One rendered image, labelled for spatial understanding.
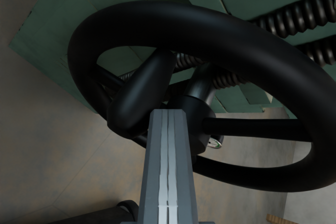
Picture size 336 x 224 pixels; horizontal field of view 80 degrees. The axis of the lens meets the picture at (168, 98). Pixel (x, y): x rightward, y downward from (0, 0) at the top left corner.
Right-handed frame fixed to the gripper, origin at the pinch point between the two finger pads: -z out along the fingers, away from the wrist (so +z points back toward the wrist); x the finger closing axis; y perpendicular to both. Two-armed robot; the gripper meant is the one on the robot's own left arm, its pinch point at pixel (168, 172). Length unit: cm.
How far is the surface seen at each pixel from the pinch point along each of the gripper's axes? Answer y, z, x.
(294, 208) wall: -300, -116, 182
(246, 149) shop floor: -174, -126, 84
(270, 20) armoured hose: 2.3, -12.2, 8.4
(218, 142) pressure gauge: -32.7, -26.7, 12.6
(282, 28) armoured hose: 1.9, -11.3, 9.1
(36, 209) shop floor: -77, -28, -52
